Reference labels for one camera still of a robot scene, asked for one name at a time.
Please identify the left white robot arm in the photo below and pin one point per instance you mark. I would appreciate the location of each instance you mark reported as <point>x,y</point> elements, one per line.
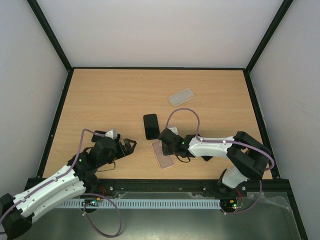
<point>76,178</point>

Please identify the clear phone case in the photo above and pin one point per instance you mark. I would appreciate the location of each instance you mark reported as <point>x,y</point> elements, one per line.
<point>181,97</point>

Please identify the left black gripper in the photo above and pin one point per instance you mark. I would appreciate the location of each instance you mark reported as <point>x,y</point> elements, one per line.
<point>129,150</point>

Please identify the black phone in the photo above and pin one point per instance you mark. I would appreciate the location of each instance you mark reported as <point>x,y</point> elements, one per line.
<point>97,135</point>
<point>206,158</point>

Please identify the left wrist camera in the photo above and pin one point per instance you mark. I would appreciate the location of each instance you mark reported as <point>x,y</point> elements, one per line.
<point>112,133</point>

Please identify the slotted cable duct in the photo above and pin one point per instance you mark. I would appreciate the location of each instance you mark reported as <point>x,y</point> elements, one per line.
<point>206,204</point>

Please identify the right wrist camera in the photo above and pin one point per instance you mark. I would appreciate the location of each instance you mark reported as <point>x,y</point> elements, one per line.
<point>174,129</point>

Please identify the pink phone case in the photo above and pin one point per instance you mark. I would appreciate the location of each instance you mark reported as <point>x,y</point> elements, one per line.
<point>164,161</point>

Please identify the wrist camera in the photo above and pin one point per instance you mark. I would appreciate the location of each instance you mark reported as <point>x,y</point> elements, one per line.
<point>112,133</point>
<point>174,129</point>

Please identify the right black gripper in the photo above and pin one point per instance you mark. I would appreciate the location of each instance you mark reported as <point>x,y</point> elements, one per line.
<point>164,142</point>

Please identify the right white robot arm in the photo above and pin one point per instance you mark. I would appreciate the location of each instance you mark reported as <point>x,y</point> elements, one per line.
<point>249,157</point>

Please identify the black front rail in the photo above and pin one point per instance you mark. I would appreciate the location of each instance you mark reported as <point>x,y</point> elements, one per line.
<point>206,188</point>

